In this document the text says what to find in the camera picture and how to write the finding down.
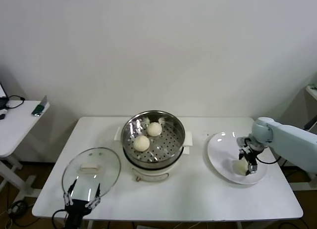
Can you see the green grey flat tool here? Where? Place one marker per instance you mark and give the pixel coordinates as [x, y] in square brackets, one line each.
[38, 110]

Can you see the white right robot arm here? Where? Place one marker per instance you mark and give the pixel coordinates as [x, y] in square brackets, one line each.
[289, 142]

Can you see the black laptop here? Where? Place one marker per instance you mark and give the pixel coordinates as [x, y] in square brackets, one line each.
[2, 90]

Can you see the white round plate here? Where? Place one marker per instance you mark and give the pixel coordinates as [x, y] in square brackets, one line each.
[220, 154]

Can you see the small black desk item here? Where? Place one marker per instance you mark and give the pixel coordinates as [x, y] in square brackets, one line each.
[2, 116]

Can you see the steel perforated steamer basket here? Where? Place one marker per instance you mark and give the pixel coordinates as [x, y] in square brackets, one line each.
[173, 126]

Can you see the white steamed baozi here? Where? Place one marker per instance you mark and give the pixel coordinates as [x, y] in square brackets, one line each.
[154, 129]
[141, 143]
[240, 167]

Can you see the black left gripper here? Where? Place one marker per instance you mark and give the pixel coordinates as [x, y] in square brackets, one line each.
[75, 213]

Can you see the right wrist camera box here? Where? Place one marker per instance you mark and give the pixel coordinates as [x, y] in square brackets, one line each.
[242, 141]

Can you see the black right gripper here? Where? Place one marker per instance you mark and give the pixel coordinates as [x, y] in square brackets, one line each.
[251, 156]

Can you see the white floor power strip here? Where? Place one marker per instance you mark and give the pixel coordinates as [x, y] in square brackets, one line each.
[14, 209]

